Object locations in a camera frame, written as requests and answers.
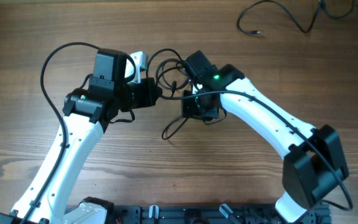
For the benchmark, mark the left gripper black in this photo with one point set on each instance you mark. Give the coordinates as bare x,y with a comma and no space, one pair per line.
148,98

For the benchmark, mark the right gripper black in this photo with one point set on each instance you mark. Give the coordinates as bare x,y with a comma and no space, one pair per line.
189,110

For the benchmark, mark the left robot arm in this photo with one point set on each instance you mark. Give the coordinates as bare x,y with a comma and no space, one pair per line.
115,85

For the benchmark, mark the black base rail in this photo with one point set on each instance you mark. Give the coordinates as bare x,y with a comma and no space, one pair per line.
225,214

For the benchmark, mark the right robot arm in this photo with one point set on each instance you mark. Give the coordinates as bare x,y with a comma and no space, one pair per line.
314,163

